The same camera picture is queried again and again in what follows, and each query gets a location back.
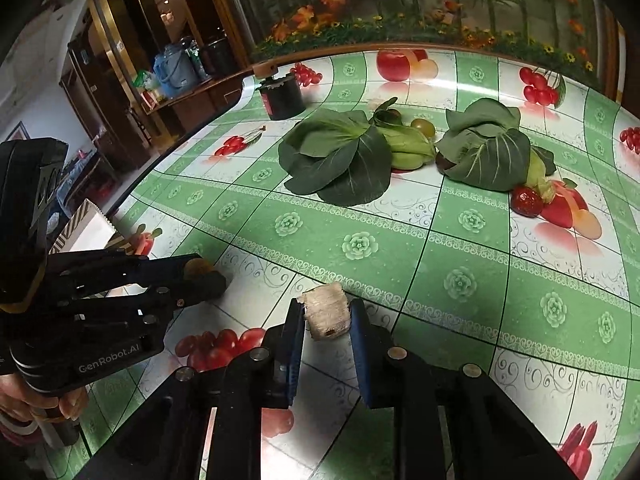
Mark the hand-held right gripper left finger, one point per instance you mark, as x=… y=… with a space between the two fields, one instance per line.
x=295 y=360

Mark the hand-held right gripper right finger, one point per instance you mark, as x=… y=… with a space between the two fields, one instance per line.
x=361 y=362

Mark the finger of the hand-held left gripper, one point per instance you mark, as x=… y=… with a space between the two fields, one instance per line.
x=205 y=287
x=125 y=272

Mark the tan round fruit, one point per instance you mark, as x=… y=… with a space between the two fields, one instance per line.
x=196 y=267

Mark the fibrous beige yam chunk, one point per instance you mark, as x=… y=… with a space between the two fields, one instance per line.
x=326 y=312

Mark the striped white tray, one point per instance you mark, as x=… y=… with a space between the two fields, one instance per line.
x=85 y=225

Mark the person's left forearm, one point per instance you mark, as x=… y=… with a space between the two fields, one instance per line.
x=15 y=432

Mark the person's left hand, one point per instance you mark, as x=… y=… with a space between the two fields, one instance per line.
x=30 y=402

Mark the green fruit-print tablecloth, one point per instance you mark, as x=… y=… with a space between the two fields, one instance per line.
x=400 y=260

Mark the green bok choy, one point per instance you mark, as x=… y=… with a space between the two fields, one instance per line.
x=490 y=150
x=335 y=160

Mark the wooden cabinet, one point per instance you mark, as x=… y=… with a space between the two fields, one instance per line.
x=200 y=105

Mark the green snack bag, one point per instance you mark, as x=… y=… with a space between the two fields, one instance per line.
x=146 y=85

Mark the dark jar with cork lid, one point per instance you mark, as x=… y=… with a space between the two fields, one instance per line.
x=280 y=97

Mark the large blue thermos jug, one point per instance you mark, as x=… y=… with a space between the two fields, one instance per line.
x=172 y=72

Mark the dark red date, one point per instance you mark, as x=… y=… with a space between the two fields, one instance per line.
x=443 y=161

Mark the green plastic bottle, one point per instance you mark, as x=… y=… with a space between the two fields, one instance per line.
x=195 y=57

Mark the black pot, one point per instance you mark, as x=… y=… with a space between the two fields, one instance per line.
x=217 y=57

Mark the green brown tomato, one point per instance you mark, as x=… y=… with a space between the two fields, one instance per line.
x=423 y=127

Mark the dark plum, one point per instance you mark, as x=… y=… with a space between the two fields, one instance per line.
x=391 y=116

